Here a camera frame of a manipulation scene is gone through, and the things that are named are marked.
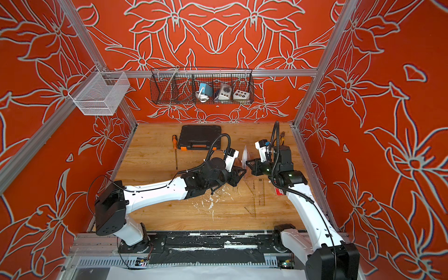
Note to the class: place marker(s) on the black wire wall basket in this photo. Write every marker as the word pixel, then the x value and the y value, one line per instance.
pixel 180 85

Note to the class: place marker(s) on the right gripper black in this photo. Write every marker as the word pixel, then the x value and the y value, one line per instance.
pixel 256 170

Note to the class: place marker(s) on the clear plastic wall bin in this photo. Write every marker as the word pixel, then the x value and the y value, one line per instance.
pixel 100 93

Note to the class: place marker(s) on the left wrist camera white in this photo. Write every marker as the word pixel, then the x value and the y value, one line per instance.
pixel 230 159

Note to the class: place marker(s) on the blue white small box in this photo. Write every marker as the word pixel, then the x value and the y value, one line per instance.
pixel 205 90

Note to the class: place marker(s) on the clear triangle ruler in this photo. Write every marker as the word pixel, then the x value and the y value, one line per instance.
pixel 250 186

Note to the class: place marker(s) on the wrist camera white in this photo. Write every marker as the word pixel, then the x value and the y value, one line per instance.
pixel 230 159
pixel 264 149

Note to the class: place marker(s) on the clear straight ruler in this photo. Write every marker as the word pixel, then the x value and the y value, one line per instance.
pixel 261 192

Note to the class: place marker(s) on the red ruler set package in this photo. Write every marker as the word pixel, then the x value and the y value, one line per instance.
pixel 279 192
pixel 244 157

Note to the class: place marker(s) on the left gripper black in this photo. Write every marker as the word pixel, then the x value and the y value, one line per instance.
pixel 236 179

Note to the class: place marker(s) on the orange handled screwdriver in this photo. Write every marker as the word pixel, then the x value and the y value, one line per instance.
pixel 174 142

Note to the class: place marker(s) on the white timer device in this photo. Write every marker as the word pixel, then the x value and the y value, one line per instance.
pixel 224 93

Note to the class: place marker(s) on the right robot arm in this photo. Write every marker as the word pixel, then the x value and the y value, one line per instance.
pixel 324 254

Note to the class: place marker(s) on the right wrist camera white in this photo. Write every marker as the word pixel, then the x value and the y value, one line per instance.
pixel 264 149

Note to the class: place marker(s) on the white dotted cube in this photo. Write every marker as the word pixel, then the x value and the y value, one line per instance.
pixel 240 96

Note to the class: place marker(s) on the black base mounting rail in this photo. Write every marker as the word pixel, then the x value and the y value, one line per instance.
pixel 207 248

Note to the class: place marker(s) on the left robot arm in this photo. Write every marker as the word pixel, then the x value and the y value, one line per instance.
pixel 113 207

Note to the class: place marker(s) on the black orange tool case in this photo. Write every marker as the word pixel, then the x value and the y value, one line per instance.
pixel 198 137

